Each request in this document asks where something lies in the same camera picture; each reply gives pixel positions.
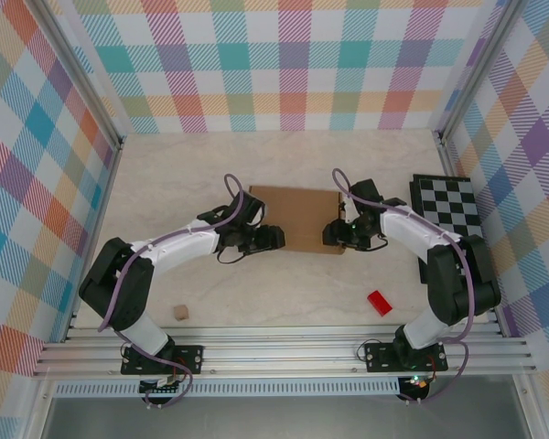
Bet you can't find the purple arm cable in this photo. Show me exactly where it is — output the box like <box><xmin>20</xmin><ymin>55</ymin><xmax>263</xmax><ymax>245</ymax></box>
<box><xmin>98</xmin><ymin>172</ymin><xmax>251</xmax><ymax>409</ymax></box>
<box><xmin>331</xmin><ymin>167</ymin><xmax>479</xmax><ymax>404</ymax></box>

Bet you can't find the small circuit board with wires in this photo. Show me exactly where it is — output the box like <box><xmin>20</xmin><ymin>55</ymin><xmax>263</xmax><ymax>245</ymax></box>
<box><xmin>139</xmin><ymin>377</ymin><xmax>185</xmax><ymax>395</ymax></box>

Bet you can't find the brown cardboard box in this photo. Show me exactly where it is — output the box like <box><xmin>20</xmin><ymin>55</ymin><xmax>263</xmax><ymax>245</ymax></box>
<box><xmin>248</xmin><ymin>185</ymin><xmax>347</xmax><ymax>255</ymax></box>

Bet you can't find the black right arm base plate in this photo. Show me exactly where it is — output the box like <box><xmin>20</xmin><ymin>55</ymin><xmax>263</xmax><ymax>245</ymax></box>
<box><xmin>364</xmin><ymin>342</ymin><xmax>449</xmax><ymax>374</ymax></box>

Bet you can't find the red block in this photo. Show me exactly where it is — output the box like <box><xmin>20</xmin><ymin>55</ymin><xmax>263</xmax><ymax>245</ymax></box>
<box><xmin>366</xmin><ymin>289</ymin><xmax>393</xmax><ymax>316</ymax></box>

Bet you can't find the aluminium frame rail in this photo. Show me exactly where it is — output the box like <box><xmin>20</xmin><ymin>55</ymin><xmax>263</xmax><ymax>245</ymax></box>
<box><xmin>31</xmin><ymin>325</ymin><xmax>539</xmax><ymax>379</ymax></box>

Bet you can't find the aluminium frame post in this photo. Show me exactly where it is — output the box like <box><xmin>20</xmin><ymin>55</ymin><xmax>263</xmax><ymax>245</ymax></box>
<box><xmin>27</xmin><ymin>0</ymin><xmax>124</xmax><ymax>152</ymax></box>
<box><xmin>432</xmin><ymin>0</ymin><xmax>530</xmax><ymax>144</ymax></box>

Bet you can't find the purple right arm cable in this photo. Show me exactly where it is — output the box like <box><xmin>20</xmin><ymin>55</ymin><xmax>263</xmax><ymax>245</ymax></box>
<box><xmin>331</xmin><ymin>167</ymin><xmax>479</xmax><ymax>404</ymax></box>

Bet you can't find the black and grey checkerboard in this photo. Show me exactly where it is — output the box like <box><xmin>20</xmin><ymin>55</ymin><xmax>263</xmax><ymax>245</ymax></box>
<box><xmin>409</xmin><ymin>173</ymin><xmax>484</xmax><ymax>284</ymax></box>

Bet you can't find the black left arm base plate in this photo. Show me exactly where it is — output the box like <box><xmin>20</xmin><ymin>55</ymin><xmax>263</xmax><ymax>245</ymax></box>
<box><xmin>121</xmin><ymin>345</ymin><xmax>205</xmax><ymax>377</ymax></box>

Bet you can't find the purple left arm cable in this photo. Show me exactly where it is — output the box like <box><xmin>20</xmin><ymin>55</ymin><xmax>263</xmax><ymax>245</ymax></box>
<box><xmin>98</xmin><ymin>172</ymin><xmax>251</xmax><ymax>409</ymax></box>

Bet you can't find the grey metal panel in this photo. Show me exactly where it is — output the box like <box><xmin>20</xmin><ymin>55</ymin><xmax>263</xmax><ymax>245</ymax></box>
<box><xmin>40</xmin><ymin>395</ymin><xmax>530</xmax><ymax>439</ymax></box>

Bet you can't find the slotted grey cable duct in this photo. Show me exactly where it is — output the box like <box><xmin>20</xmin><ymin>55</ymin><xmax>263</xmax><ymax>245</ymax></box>
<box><xmin>54</xmin><ymin>382</ymin><xmax>402</xmax><ymax>398</ymax></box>

